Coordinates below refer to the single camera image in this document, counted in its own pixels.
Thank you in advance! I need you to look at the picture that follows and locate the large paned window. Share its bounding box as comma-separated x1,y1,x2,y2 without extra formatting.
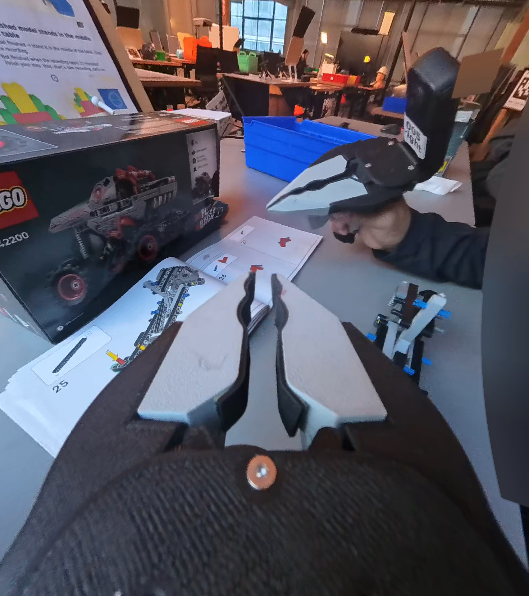
230,0,288,42

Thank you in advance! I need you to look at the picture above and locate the orange plastic bin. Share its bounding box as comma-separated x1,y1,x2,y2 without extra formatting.
183,36,211,61

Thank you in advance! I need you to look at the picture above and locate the large blue plastic bin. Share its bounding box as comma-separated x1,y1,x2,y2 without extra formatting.
242,115,379,183

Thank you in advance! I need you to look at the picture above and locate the black computer monitor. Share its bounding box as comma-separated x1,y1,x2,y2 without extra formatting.
194,45,239,75

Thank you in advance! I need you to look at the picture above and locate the person's right forearm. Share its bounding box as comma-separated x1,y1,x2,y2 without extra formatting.
372,210,491,289

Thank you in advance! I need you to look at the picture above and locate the white instruction booklet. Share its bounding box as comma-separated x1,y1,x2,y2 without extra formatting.
0,215,323,459

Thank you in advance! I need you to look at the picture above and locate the white paper sheet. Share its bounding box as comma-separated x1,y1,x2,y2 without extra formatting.
416,176,463,195

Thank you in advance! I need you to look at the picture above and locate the dark grey panel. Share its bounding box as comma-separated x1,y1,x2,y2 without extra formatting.
481,51,529,508

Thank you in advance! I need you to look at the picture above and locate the tan display board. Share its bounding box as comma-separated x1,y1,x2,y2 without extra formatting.
85,0,155,113

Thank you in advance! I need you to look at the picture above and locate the person's right hand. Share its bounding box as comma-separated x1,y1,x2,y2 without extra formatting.
329,198,414,252

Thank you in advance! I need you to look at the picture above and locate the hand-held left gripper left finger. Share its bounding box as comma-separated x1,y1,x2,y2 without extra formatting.
137,271,258,427

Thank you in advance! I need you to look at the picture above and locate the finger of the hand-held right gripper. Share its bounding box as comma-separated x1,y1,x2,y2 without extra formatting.
276,155,353,199
267,174,368,217

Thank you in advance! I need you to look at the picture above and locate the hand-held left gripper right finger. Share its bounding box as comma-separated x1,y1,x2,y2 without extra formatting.
271,273,388,436

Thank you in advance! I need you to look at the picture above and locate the printed instruction sheet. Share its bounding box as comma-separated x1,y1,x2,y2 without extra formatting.
0,0,140,129

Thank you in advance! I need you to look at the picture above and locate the printed marker sign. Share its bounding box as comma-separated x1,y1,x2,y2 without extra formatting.
504,69,529,111

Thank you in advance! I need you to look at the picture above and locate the white cardboard box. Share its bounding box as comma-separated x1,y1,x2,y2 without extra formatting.
171,108,232,138

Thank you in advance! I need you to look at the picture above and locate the black toy truck box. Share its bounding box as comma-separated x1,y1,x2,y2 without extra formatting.
0,111,228,344

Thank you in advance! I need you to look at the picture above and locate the partly built toy truck frame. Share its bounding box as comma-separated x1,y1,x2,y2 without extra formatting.
367,281,451,387

